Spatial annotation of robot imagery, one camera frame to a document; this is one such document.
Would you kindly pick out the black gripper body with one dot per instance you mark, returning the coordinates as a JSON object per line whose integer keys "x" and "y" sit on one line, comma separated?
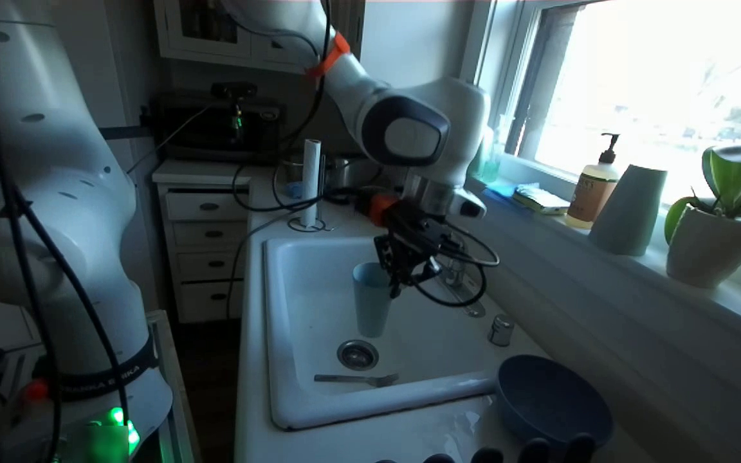
{"x": 407, "y": 248}

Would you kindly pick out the light blue cup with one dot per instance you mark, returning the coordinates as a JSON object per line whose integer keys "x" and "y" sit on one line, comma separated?
{"x": 371, "y": 299}

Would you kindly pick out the metal sink drain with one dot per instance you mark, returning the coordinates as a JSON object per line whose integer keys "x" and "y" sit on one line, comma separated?
{"x": 357, "y": 353}

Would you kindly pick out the white ceramic sink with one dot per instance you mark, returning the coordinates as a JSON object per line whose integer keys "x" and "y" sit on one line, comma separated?
{"x": 316, "y": 389}

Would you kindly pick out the dark blue bowl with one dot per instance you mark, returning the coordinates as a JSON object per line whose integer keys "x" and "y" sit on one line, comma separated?
{"x": 538, "y": 397}

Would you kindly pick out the chrome faucet knob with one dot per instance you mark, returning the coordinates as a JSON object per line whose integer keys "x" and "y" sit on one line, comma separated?
{"x": 500, "y": 334}

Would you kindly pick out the yellow green sponge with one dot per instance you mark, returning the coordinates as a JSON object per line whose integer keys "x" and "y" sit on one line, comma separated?
{"x": 538, "y": 199}

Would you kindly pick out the silver fork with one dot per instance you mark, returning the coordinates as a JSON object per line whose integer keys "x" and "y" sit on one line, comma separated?
{"x": 376, "y": 381}

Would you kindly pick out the soap pump bottle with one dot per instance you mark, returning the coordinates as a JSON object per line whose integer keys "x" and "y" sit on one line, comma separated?
{"x": 596, "y": 183}

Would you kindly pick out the grey ceramic vase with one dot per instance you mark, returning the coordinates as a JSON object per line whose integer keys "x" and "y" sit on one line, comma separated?
{"x": 626, "y": 223}

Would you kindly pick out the white drawer cabinet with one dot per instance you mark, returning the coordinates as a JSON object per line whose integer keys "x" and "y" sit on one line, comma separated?
{"x": 205, "y": 224}

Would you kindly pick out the potted green plant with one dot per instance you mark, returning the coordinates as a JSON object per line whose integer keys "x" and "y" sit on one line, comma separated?
{"x": 703, "y": 232}

